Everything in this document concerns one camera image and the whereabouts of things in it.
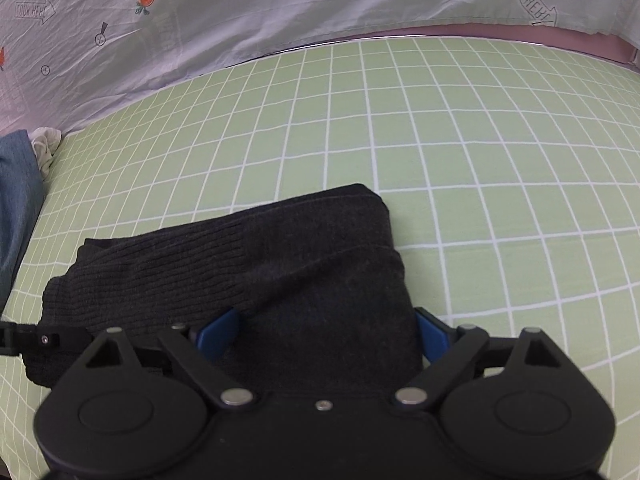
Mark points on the white carrot print cloth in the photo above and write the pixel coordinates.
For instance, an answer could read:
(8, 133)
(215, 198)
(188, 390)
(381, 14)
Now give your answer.
(66, 63)

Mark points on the white cloth piece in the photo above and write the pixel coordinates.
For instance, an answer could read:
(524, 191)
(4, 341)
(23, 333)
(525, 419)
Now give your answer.
(45, 143)

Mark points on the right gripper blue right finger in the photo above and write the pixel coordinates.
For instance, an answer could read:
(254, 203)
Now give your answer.
(436, 336)

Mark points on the black knit sweater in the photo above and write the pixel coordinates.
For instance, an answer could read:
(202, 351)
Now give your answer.
(316, 281)

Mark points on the green grid bed sheet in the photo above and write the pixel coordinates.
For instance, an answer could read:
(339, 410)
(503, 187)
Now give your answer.
(511, 172)

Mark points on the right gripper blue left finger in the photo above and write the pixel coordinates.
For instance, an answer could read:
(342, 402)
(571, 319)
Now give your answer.
(213, 338)

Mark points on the blue denim jeans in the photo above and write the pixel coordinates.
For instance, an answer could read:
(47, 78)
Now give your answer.
(22, 196)

